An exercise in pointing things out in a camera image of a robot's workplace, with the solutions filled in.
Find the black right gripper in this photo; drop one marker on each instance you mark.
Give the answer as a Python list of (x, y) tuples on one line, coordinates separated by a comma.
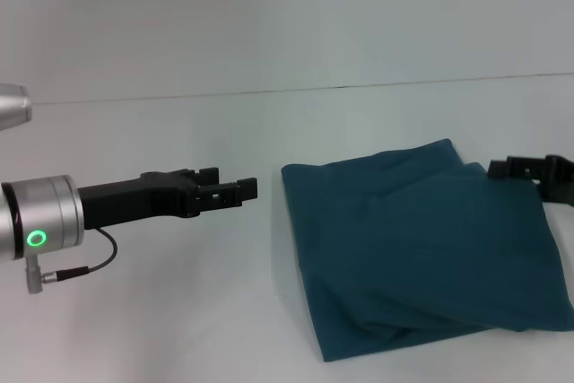
[(556, 179)]

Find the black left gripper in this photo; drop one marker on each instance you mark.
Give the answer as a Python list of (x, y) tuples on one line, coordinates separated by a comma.
[(139, 199)]

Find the teal FREE print T-shirt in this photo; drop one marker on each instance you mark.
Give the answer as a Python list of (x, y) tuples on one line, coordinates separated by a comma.
[(403, 244)]

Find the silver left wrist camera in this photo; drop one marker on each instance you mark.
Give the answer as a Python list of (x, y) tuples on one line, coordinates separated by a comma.
[(13, 105)]

